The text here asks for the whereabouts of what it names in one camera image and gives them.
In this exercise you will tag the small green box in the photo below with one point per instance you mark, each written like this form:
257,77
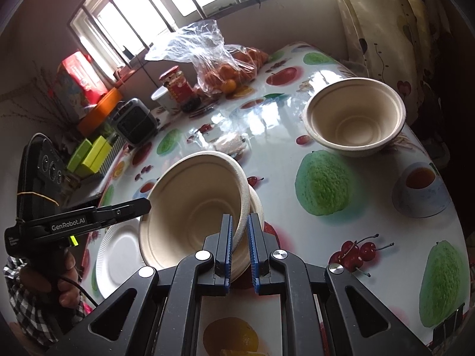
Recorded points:
79,155

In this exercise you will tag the grey striped box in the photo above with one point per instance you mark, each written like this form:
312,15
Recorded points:
113,152

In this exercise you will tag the red-label jar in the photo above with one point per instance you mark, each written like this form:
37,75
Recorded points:
178,87

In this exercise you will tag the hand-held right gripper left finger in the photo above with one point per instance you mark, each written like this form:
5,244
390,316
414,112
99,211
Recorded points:
229,267

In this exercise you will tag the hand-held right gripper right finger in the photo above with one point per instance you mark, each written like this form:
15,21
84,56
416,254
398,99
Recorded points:
253,263

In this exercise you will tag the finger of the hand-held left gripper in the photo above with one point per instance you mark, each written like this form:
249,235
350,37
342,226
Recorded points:
122,209

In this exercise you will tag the white tub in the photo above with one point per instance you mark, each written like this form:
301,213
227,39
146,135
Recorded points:
163,99

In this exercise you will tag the patterned curtain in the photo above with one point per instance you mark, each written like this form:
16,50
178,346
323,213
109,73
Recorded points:
378,26

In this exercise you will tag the red gift box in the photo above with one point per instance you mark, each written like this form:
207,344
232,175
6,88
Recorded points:
78,81

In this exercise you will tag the pile of oranges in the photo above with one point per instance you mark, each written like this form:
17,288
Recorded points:
230,74

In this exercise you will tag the black binder clip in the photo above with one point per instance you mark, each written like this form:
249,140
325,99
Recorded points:
451,326

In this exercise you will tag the dried branches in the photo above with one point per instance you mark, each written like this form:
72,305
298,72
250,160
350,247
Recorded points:
22,100

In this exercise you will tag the clear plastic bag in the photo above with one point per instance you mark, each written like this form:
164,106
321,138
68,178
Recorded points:
200,44

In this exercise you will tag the person's left hand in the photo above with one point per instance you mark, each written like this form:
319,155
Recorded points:
69,267

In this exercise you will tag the orange tray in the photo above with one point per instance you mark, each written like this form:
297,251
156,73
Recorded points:
100,113

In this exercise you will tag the barred window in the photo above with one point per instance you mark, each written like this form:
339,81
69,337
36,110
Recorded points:
185,3

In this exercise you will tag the white paper plate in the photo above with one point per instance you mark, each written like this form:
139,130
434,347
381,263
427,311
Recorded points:
115,259

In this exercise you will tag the person's left forearm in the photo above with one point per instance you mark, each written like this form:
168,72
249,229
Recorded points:
22,300

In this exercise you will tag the small black heater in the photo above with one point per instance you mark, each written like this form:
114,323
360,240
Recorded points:
133,122

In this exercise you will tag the fruit-print tablecloth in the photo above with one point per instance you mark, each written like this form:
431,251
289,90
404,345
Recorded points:
282,178

